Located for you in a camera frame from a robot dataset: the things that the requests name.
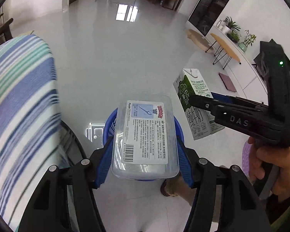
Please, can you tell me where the clear plastic box with label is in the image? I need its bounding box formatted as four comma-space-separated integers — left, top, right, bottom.
111, 95, 180, 180

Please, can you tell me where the purple dotted slipper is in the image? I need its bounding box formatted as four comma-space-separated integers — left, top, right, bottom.
242, 141, 257, 182

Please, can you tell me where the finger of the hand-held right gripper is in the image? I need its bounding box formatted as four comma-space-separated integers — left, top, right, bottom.
209, 92, 264, 109
188, 94, 233, 118

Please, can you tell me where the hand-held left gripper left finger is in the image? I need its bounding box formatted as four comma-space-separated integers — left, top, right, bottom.
18, 136, 115, 232

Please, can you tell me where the bamboo plant in green vase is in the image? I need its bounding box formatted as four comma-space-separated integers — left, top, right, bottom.
238, 30, 257, 53

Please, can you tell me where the small round wooden side table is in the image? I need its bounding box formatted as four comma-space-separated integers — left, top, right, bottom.
186, 29, 216, 54

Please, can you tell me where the person's foot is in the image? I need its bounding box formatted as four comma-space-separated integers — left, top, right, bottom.
160, 174, 197, 206

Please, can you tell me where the blue plastic basket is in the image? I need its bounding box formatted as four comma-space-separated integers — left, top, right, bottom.
103, 108, 184, 182

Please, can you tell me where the oval wooden side table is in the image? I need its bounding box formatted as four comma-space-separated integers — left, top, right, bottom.
210, 33, 242, 66

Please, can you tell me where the green and white milk carton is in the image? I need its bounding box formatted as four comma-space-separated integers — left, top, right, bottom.
173, 68, 225, 141

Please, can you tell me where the person's right hand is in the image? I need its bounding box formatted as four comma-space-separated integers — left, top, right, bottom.
248, 137, 290, 196

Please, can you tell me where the person's olive clothing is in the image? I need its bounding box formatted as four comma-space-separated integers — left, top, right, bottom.
266, 190, 290, 232

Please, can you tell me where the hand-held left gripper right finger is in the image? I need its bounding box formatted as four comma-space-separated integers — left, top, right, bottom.
176, 135, 272, 232

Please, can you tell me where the dark green potted plant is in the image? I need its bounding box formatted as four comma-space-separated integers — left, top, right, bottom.
228, 31, 240, 43

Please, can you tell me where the low white cabinet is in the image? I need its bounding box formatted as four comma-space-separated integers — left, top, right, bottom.
212, 20, 269, 99

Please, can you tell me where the leafy plant in white pot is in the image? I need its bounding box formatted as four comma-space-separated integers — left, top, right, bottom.
223, 16, 241, 34

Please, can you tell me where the blue green striped tablecloth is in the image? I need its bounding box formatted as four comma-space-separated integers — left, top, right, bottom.
0, 34, 63, 231

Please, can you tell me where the dark red floor mat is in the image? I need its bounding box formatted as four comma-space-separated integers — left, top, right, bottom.
218, 72, 238, 93

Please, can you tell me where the wooden armchair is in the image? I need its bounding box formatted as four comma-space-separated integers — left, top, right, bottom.
0, 13, 14, 52

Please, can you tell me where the black glass cabinet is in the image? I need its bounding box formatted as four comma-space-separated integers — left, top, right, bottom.
188, 0, 235, 36

